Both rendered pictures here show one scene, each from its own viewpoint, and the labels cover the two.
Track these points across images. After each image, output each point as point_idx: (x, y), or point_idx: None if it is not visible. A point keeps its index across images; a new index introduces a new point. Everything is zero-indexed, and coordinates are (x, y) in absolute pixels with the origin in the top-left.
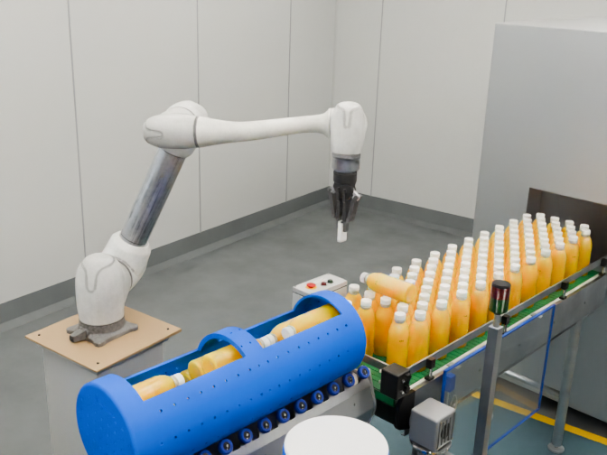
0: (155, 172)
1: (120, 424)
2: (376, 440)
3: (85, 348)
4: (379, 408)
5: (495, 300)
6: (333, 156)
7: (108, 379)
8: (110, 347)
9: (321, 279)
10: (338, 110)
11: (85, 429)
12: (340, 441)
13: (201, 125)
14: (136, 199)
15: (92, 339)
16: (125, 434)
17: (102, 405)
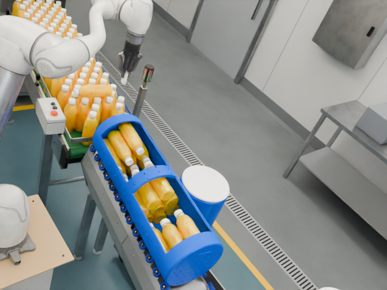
0: (11, 96)
1: (216, 250)
2: (206, 169)
3: (30, 258)
4: None
5: (150, 76)
6: (137, 36)
7: (198, 240)
8: (40, 241)
9: (45, 105)
10: (146, 6)
11: (175, 275)
12: (204, 180)
13: (90, 47)
14: None
15: (26, 249)
16: (218, 252)
17: (201, 253)
